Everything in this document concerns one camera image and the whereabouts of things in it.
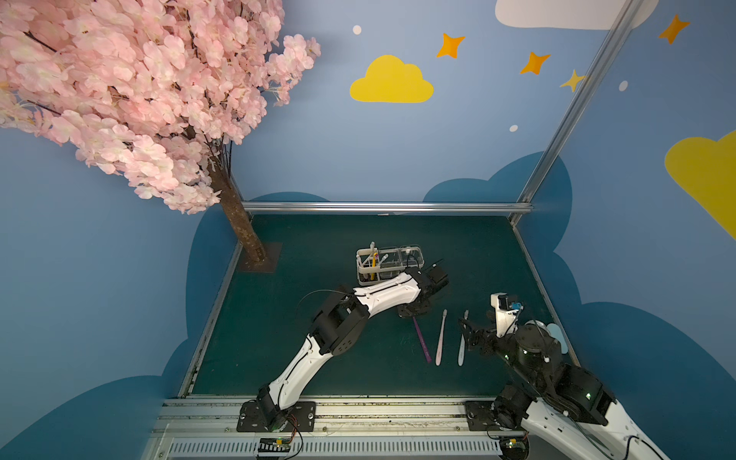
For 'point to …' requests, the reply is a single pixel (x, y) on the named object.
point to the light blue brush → (555, 332)
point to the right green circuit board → (515, 448)
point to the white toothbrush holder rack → (377, 264)
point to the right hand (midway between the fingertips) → (479, 313)
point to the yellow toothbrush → (374, 264)
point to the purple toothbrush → (422, 340)
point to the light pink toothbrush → (438, 354)
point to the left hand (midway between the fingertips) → (419, 308)
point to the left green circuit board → (274, 445)
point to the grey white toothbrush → (372, 245)
